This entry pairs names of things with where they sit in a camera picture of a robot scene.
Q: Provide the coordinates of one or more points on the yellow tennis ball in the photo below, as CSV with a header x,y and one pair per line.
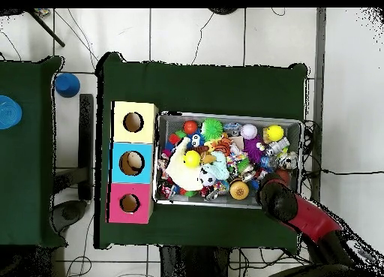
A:
x,y
192,159

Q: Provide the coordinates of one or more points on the yellow smiley ball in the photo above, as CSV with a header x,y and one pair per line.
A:
x,y
275,133

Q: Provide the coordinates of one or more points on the black pole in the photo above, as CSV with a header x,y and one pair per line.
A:
x,y
48,30

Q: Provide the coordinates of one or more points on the light teal muslin cloth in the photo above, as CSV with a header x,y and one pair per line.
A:
x,y
220,169

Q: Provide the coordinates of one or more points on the dark green table cloth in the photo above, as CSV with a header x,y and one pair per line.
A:
x,y
204,87
27,169

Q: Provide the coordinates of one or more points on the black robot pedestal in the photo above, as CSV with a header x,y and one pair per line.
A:
x,y
192,263

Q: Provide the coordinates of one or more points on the blue round lid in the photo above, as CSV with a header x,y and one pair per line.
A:
x,y
9,112

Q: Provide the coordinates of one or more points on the orange red ball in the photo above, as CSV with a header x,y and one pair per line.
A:
x,y
190,127

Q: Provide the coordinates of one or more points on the white baseball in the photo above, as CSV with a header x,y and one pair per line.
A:
x,y
249,131

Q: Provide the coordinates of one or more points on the green spiky ball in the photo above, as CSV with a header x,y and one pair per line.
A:
x,y
212,128

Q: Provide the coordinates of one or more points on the toy hamburger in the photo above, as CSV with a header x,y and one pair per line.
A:
x,y
239,190

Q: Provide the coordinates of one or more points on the dark grey round seat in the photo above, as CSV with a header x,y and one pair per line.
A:
x,y
70,212

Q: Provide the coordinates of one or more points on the blue plastic cup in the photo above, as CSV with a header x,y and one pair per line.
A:
x,y
67,85

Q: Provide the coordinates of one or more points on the wooden box with three holes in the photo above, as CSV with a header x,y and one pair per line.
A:
x,y
144,199

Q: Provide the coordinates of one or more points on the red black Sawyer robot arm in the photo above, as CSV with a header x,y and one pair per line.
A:
x,y
312,220

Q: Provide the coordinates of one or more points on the cream muslin cloth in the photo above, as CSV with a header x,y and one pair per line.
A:
x,y
183,176

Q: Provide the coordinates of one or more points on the shallow metal mesh bin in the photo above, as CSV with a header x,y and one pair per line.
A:
x,y
172,122

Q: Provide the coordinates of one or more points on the orange striped tiger plush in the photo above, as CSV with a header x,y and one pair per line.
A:
x,y
223,145

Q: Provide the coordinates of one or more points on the black round stand base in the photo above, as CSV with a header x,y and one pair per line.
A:
x,y
223,10

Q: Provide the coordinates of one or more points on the purple spiky toy with eyes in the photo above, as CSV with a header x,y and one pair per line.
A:
x,y
253,149

